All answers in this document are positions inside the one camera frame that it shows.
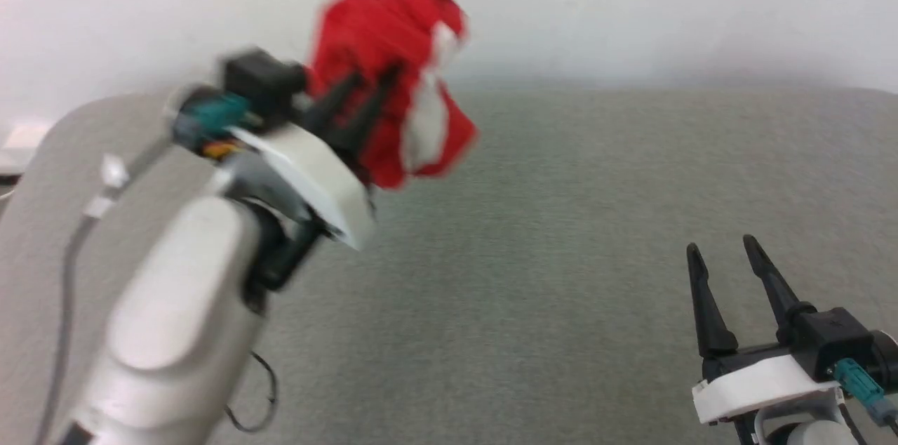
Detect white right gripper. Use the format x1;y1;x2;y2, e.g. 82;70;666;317
685;234;844;427

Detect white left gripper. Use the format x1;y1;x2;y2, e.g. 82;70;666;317
229;65;403;251

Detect red white basketball shorts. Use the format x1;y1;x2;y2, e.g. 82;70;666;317
306;0;479;190

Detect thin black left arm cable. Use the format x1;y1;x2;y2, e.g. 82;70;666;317
224;351;279;433

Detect grey left arm cable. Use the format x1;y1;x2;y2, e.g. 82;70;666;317
35;156;130;445

